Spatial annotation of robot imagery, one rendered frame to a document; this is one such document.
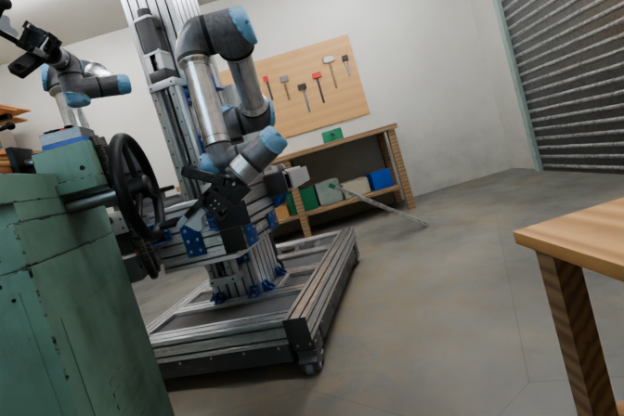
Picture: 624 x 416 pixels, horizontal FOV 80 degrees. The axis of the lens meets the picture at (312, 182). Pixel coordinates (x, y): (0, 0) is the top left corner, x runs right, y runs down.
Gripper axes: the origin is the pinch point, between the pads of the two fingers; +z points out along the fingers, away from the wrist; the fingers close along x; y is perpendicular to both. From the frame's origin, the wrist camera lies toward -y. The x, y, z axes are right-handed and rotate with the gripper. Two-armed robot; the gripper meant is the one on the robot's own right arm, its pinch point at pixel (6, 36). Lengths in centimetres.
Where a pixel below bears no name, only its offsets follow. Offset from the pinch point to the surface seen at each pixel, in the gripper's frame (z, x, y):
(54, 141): 12.2, 28.8, -18.4
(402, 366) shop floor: -5, 149, -39
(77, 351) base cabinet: 29, 60, -54
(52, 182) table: 15.7, 34.4, -26.8
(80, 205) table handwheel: 14, 42, -30
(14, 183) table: 30, 34, -27
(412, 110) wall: -283, 201, 139
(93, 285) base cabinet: 13, 53, -47
